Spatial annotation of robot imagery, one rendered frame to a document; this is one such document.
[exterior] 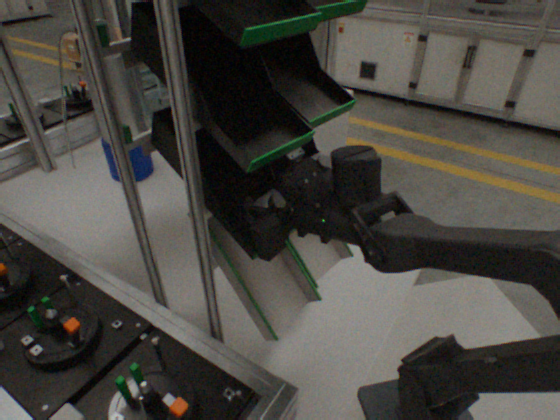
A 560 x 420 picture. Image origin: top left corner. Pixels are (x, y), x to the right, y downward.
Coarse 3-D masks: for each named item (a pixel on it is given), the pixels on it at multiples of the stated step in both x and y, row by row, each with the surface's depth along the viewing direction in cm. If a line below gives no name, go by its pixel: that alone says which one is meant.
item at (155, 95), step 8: (128, 0) 139; (136, 0) 137; (128, 8) 141; (128, 16) 143; (128, 24) 145; (144, 64) 152; (144, 72) 154; (152, 72) 151; (144, 80) 156; (152, 80) 154; (144, 88) 159; (152, 88) 156; (160, 88) 154; (144, 96) 162; (152, 96) 159; (160, 96) 156; (168, 96) 153; (144, 104) 164; (152, 104) 161; (160, 104) 159; (168, 104) 156; (152, 112) 164
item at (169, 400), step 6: (168, 396) 56; (168, 402) 56; (174, 402) 55; (180, 402) 55; (186, 402) 55; (174, 408) 54; (180, 408) 55; (186, 408) 55; (174, 414) 55; (180, 414) 54
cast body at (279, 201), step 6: (270, 192) 62; (276, 192) 63; (246, 198) 65; (258, 198) 61; (264, 198) 61; (270, 198) 60; (276, 198) 61; (282, 198) 61; (246, 204) 66; (252, 204) 65; (258, 204) 61; (264, 204) 60; (276, 204) 60; (282, 204) 60; (288, 204) 62; (282, 210) 61; (246, 216) 64; (252, 222) 64
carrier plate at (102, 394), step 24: (168, 336) 76; (144, 360) 71; (168, 360) 72; (192, 360) 72; (96, 384) 68; (216, 384) 68; (240, 384) 68; (96, 408) 64; (216, 408) 64; (240, 408) 64
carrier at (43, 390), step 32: (64, 288) 85; (96, 288) 85; (32, 320) 79; (96, 320) 76; (128, 320) 79; (0, 352) 73; (32, 352) 69; (64, 352) 71; (96, 352) 73; (128, 352) 75; (0, 384) 68; (32, 384) 68; (64, 384) 68; (32, 416) 63
